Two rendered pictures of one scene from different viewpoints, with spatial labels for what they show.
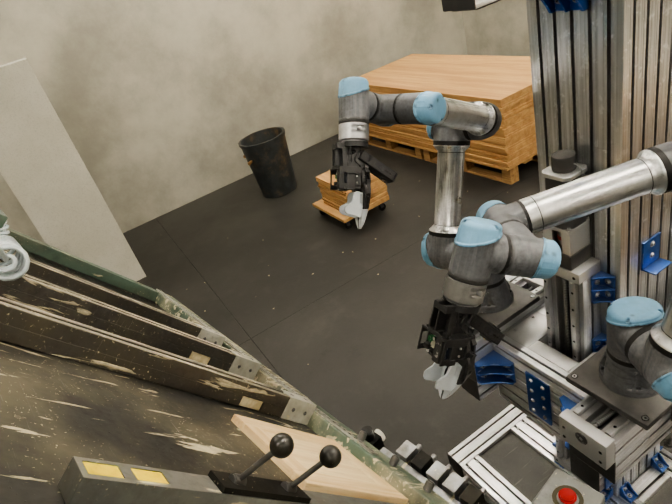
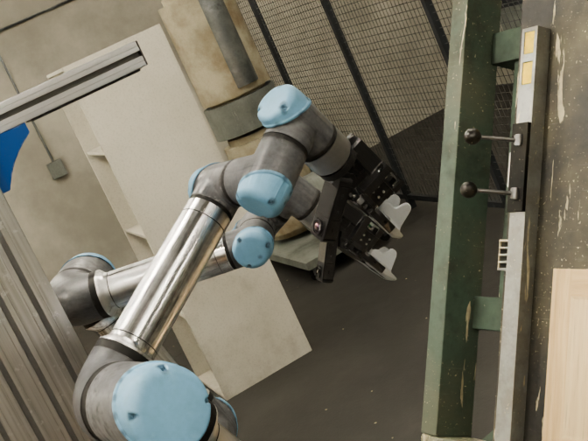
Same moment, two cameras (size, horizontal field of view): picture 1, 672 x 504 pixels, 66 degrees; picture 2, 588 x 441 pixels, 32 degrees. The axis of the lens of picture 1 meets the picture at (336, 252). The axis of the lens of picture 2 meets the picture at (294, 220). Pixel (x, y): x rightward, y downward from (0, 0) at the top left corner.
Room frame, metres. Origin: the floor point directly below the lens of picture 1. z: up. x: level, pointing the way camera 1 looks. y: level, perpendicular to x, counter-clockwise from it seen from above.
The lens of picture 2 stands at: (2.84, -0.10, 2.03)
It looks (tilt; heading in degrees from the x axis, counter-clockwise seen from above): 13 degrees down; 184
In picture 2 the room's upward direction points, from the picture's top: 25 degrees counter-clockwise
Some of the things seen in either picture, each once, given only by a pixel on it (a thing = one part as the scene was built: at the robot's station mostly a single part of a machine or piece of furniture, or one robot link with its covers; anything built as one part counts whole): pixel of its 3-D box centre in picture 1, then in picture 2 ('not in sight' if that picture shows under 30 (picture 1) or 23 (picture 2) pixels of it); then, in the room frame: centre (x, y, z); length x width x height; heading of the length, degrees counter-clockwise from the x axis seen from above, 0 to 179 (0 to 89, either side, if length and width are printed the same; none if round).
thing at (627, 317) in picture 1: (635, 328); not in sight; (0.87, -0.63, 1.20); 0.13 x 0.12 x 0.14; 177
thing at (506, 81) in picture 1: (452, 108); not in sight; (5.28, -1.64, 0.39); 2.46 x 1.04 x 0.78; 22
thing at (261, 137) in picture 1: (270, 164); not in sight; (5.53, 0.40, 0.33); 0.54 x 0.54 x 0.65
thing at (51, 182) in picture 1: (57, 186); not in sight; (4.59, 2.18, 1.03); 0.60 x 0.58 x 2.05; 22
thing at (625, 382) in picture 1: (632, 361); not in sight; (0.88, -0.63, 1.09); 0.15 x 0.15 x 0.10
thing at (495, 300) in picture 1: (487, 286); not in sight; (1.34, -0.44, 1.09); 0.15 x 0.15 x 0.10
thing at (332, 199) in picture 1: (348, 193); not in sight; (4.40, -0.27, 0.20); 0.61 x 0.51 x 0.40; 22
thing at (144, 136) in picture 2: not in sight; (179, 213); (-3.02, -1.13, 1.03); 0.60 x 0.58 x 2.05; 22
